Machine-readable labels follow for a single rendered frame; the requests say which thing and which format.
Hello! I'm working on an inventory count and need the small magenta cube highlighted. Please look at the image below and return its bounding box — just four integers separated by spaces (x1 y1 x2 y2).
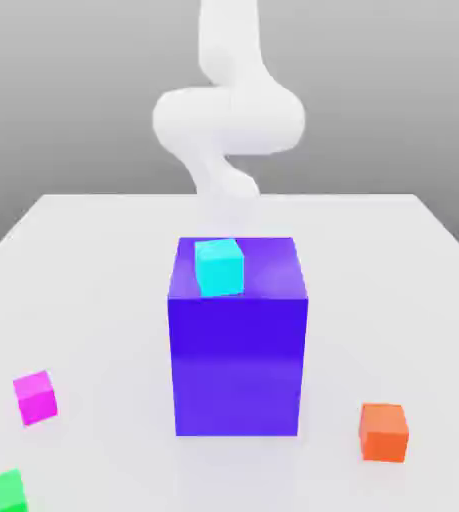
12 369 59 427

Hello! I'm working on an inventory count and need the large purple box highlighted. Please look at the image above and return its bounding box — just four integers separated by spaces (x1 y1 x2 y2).
166 236 309 438

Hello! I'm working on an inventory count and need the small cyan cube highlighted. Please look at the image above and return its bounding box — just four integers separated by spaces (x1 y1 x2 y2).
193 238 246 298

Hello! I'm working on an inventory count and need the small green cube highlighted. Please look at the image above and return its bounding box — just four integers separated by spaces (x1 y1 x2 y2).
0 468 29 512

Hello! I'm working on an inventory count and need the small orange cube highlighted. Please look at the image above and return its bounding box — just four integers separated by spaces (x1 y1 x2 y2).
358 402 410 464

